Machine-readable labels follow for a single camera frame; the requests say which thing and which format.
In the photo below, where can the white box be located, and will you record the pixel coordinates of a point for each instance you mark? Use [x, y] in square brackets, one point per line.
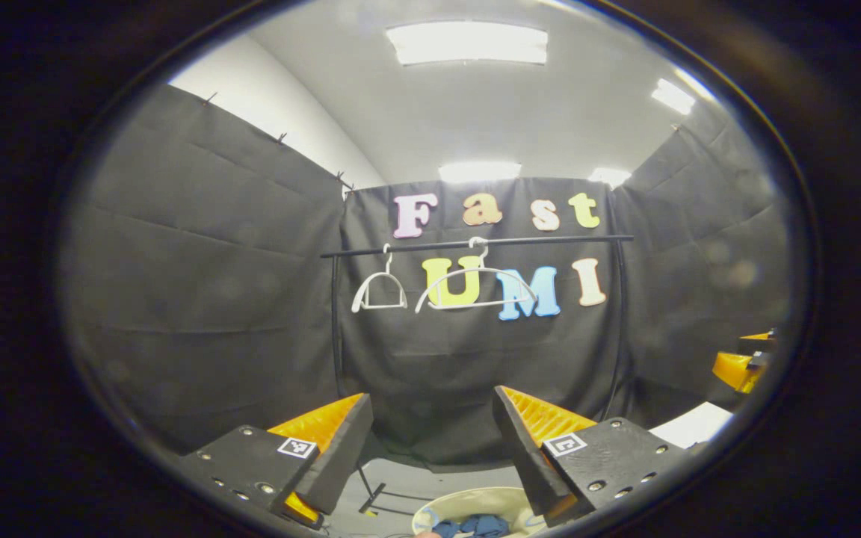
[692, 426]

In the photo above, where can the cream laundry hamper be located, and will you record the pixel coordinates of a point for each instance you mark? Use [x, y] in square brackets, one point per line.
[475, 499]

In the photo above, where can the ceiling light panel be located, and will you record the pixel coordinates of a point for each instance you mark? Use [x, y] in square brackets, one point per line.
[673, 96]
[479, 172]
[468, 43]
[608, 177]

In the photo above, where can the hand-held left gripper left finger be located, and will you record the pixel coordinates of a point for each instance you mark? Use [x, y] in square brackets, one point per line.
[341, 456]

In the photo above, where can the white clothes hanger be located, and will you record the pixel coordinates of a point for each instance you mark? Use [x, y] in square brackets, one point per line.
[380, 305]
[475, 270]

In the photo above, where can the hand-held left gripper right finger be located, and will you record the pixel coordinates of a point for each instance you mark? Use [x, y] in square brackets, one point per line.
[524, 456]

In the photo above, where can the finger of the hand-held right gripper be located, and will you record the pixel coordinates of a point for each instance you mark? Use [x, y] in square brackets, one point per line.
[733, 368]
[758, 342]

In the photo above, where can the black clothes rack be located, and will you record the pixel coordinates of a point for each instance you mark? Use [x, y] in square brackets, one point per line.
[550, 240]

